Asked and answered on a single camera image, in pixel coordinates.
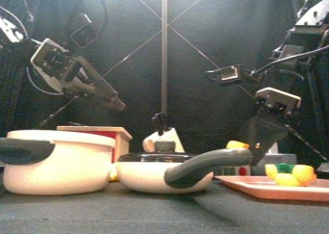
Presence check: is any small yellow toy food piece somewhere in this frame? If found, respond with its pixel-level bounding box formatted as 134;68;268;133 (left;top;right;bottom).
225;140;251;150

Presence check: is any white saucepan long grey handle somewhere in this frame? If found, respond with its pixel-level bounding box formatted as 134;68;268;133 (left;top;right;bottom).
115;147;255;195

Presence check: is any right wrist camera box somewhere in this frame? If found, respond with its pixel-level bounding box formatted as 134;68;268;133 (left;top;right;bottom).
205;64;247;87

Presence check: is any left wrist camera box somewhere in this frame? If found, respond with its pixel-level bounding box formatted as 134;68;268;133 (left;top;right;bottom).
70;13;100;49

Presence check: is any black cable loop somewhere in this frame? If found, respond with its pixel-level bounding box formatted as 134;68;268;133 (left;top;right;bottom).
71;0;110;30

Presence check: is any wooden box red panel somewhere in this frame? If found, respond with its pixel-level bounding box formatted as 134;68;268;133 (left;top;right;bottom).
55;125;134;165

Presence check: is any white toy kettle black handle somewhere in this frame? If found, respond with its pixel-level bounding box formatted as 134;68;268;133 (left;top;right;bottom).
142;112;187;154

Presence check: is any grey box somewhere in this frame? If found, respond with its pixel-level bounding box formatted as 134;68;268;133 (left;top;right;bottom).
251;152;299;177

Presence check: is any white pot grey handle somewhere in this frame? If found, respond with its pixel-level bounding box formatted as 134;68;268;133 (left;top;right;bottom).
0;129;118;195

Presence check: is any vertical metal frame pole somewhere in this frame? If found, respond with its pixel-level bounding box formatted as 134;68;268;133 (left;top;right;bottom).
160;0;169;117

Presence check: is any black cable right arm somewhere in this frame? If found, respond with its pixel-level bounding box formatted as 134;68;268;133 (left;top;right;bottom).
255;44;329;76

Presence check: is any yellow squash half green stem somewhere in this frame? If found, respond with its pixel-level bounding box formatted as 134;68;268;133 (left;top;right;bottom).
264;162;319;188

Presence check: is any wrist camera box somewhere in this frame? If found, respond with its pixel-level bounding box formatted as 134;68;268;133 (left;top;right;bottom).
205;64;247;87
70;13;100;49

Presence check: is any black rimmed lid grey knob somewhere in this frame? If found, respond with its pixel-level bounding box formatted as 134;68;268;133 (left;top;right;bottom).
118;140;200;164

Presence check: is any pink plastic tray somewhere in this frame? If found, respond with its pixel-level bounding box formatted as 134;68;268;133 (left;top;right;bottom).
215;174;329;203

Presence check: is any white box red dot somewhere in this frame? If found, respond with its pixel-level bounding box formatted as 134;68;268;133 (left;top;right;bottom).
212;165;253;177

